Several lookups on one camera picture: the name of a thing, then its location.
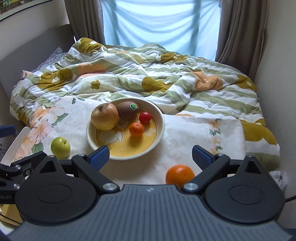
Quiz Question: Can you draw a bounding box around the grey headboard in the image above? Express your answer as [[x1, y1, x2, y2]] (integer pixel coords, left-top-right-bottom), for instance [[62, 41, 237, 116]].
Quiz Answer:
[[1, 24, 74, 97]]

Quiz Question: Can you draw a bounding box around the small red tomato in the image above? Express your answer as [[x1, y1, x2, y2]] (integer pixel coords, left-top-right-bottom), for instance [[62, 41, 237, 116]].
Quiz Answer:
[[138, 111, 152, 125]]

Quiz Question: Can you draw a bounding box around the brown kiwi with sticker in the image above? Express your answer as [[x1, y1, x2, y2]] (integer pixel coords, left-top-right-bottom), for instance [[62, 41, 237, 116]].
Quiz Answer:
[[116, 101, 139, 120]]

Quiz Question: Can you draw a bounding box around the brown left curtain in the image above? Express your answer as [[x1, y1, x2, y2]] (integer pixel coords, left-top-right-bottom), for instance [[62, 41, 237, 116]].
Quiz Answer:
[[64, 0, 105, 45]]

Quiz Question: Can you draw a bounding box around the green striped floral quilt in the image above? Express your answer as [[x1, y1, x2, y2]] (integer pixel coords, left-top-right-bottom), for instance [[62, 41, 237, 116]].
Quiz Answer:
[[10, 38, 280, 171]]

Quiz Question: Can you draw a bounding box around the small green apple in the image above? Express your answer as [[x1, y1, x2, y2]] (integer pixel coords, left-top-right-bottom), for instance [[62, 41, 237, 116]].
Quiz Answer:
[[51, 137, 71, 159]]

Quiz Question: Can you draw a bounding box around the yellow red apple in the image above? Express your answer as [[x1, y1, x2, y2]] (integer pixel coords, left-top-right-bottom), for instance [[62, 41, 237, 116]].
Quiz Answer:
[[91, 103, 119, 131]]

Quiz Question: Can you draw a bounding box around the white floral tablecloth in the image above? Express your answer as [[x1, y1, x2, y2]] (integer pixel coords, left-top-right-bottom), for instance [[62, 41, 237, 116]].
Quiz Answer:
[[14, 97, 246, 186]]

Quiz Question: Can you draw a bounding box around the small mandarin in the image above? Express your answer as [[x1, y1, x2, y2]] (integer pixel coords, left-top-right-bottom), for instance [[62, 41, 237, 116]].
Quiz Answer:
[[129, 123, 144, 137]]

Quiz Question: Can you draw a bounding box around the framed wall poster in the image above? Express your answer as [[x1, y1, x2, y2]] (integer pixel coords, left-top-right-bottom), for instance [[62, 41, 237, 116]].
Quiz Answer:
[[0, 0, 51, 21]]

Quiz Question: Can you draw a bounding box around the light blue window curtain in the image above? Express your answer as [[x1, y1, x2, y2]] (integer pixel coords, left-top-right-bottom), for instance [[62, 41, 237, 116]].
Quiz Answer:
[[102, 0, 222, 60]]

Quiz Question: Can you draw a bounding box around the large orange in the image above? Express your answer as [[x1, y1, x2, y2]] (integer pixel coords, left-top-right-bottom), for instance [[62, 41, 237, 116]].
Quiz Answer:
[[166, 165, 195, 189]]

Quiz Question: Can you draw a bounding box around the brown right curtain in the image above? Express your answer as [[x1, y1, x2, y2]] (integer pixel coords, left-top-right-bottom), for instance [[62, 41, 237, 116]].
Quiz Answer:
[[215, 0, 268, 80]]

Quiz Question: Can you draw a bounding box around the white plastic bag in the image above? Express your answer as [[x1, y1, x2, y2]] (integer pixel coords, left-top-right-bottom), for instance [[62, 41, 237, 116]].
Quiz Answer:
[[269, 170, 288, 192]]

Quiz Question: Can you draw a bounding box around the brown curtain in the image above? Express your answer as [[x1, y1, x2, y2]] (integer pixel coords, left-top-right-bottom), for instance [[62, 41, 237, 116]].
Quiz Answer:
[[215, 0, 268, 80], [64, 0, 105, 45]]

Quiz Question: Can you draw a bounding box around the patterned pillow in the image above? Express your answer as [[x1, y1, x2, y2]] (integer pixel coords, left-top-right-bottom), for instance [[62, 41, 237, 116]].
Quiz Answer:
[[20, 46, 67, 80]]

